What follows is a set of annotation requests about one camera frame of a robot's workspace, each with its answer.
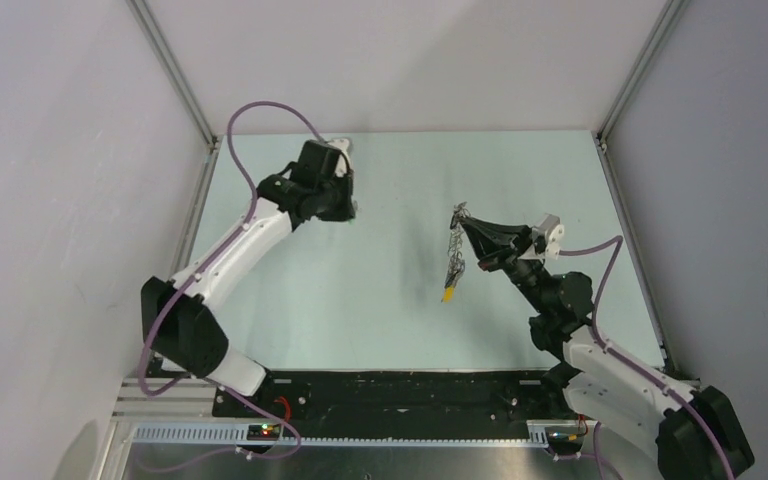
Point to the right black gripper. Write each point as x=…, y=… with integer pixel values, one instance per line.
x=497, y=244

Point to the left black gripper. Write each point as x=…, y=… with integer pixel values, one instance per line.
x=345, y=212

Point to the large metal key ring disc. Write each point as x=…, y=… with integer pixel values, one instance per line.
x=456, y=263

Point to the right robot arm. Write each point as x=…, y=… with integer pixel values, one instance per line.
x=688, y=432

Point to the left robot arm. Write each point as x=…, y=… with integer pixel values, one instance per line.
x=179, y=314

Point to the yellow key tag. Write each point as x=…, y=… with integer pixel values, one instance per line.
x=448, y=294

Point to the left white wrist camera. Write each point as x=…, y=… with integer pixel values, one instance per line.
x=344, y=164

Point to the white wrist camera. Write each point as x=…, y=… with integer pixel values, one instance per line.
x=344, y=164
x=546, y=237

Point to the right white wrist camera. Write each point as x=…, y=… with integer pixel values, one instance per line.
x=546, y=237

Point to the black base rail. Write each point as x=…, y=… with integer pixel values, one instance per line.
x=404, y=404

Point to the left aluminium frame post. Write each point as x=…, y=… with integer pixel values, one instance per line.
x=159, y=44

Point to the aluminium frame post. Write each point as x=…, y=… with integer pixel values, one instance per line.
x=657, y=38
x=159, y=44

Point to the white slotted cable duct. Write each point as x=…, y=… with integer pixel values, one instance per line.
x=247, y=434

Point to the right aluminium frame post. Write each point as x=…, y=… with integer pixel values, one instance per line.
x=657, y=38

